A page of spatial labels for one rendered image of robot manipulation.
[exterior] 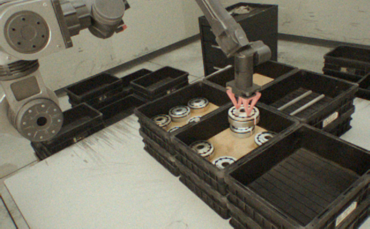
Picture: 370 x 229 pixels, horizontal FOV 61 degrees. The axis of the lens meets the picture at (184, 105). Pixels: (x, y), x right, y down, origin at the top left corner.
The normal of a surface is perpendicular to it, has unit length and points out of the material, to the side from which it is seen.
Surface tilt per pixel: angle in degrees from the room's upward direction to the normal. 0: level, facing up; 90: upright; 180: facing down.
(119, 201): 0
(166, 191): 0
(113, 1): 51
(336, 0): 90
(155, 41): 90
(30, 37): 90
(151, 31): 90
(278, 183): 0
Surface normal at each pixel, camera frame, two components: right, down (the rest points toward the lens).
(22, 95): 0.66, 0.29
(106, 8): 0.44, -0.32
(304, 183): -0.13, -0.87
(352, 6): -0.74, 0.41
